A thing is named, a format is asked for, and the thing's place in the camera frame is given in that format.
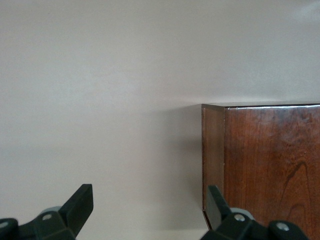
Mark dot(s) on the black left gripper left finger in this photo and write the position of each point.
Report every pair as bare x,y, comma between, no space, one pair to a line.
77,207

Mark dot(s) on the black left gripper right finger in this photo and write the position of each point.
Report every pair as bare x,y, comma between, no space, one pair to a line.
217,212

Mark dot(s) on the dark wooden cabinet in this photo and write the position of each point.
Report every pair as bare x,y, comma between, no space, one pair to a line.
270,162

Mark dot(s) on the brown table cover mat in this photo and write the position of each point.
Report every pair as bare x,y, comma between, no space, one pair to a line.
100,75

